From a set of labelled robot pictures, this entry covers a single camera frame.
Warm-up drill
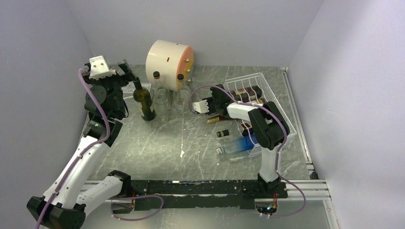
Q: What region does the cream cylindrical drum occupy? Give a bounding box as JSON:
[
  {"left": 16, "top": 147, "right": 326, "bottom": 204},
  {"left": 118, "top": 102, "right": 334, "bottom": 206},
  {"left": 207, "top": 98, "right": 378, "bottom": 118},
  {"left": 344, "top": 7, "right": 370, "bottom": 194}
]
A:
[{"left": 145, "top": 40, "right": 194, "bottom": 91}]

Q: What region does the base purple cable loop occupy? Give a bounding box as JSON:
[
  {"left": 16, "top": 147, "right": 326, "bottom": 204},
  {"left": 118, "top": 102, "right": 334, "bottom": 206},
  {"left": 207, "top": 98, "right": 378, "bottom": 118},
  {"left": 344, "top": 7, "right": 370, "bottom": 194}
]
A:
[{"left": 110, "top": 194, "right": 164, "bottom": 222}]

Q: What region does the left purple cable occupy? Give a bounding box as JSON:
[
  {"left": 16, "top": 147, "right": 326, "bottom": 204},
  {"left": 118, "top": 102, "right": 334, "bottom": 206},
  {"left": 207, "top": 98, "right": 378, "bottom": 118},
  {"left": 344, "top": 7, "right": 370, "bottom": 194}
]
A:
[{"left": 34, "top": 68, "right": 111, "bottom": 229}]

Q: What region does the clear bottle black cap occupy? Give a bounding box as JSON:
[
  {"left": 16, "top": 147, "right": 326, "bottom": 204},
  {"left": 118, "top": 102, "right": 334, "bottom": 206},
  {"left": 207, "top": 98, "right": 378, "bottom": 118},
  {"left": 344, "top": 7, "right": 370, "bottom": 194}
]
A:
[{"left": 152, "top": 87, "right": 171, "bottom": 123}]

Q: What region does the dark green wine bottle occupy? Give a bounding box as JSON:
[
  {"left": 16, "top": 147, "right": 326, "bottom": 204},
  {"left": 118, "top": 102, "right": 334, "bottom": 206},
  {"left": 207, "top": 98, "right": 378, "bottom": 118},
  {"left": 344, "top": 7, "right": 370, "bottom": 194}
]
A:
[{"left": 133, "top": 78, "right": 156, "bottom": 121}]

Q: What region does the blue clear bottle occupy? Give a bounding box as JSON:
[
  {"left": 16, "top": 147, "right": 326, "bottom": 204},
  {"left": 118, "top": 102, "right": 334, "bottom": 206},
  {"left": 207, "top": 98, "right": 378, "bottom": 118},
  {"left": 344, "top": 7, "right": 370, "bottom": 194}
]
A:
[{"left": 216, "top": 135, "right": 257, "bottom": 155}]

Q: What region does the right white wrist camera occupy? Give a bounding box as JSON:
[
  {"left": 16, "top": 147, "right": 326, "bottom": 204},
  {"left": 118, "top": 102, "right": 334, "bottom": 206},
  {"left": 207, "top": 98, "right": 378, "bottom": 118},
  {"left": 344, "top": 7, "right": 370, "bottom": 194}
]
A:
[{"left": 192, "top": 100, "right": 209, "bottom": 114}]

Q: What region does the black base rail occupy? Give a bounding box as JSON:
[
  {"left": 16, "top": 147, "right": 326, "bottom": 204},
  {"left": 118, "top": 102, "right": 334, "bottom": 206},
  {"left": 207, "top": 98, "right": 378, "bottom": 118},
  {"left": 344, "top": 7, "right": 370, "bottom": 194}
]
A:
[{"left": 131, "top": 180, "right": 288, "bottom": 210}]

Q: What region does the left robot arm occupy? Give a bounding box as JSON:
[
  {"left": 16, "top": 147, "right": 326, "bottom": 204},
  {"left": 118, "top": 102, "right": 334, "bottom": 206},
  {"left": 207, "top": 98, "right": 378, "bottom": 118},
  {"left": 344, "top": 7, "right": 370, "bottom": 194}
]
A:
[{"left": 27, "top": 56, "right": 139, "bottom": 229}]

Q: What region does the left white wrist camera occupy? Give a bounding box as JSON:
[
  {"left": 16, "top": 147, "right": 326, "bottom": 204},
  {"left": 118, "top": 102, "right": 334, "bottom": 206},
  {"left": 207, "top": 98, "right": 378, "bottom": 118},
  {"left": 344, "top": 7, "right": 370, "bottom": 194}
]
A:
[{"left": 89, "top": 55, "right": 117, "bottom": 80}]

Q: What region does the white wire wine rack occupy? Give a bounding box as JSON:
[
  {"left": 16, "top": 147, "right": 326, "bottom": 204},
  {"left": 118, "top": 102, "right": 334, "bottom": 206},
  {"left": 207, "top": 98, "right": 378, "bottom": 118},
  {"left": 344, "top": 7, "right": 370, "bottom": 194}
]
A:
[{"left": 222, "top": 73, "right": 300, "bottom": 157}]

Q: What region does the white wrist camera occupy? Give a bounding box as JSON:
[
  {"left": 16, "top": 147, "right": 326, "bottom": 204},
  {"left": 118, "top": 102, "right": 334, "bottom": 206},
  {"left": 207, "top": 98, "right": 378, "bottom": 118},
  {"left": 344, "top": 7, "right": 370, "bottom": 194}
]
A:
[
  {"left": 192, "top": 100, "right": 209, "bottom": 114},
  {"left": 89, "top": 55, "right": 117, "bottom": 80}
]

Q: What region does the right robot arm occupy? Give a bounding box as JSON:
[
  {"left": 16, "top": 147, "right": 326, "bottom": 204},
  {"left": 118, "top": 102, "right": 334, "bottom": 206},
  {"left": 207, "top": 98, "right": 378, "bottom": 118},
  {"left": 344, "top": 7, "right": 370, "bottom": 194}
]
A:
[{"left": 209, "top": 85, "right": 289, "bottom": 198}]

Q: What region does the dark bottle silver cap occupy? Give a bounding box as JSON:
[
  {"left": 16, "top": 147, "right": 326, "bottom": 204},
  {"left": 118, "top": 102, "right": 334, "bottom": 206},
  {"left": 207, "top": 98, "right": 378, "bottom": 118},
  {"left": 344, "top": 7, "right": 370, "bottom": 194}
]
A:
[{"left": 230, "top": 85, "right": 263, "bottom": 102}]

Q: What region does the red bottle gold cap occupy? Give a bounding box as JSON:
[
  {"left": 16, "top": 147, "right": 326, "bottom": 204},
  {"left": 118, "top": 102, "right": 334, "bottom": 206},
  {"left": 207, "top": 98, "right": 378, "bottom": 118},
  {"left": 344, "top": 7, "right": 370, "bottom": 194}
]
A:
[{"left": 206, "top": 98, "right": 269, "bottom": 125}]

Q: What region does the clear bottle yellow label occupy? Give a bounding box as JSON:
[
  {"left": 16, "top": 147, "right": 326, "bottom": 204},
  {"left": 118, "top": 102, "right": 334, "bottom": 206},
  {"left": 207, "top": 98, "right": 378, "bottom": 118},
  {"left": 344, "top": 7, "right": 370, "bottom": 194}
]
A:
[{"left": 152, "top": 71, "right": 168, "bottom": 91}]

